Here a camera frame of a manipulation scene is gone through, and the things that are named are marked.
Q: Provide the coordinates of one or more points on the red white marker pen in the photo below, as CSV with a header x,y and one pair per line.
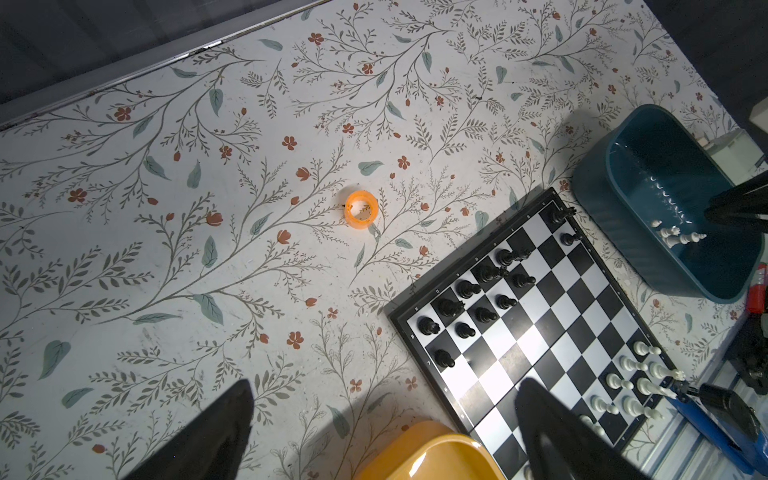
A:
x,y
756,299

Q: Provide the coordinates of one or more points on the teal tray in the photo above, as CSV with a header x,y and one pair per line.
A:
x,y
647,185

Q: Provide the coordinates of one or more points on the orange tape roll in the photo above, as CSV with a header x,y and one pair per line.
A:
x,y
361,209

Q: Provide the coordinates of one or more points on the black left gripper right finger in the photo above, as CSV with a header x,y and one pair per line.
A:
x,y
561,446

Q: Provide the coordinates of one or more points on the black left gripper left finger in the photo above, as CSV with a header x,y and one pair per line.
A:
x,y
211,446

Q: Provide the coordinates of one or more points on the blue stapler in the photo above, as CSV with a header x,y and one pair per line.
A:
x,y
723,418

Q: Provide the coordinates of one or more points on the black and white chessboard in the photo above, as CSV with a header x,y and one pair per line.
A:
x,y
534,301

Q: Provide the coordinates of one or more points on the yellow tray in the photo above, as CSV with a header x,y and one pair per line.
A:
x,y
431,450

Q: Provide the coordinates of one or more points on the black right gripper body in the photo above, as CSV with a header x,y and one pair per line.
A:
x,y
742,207

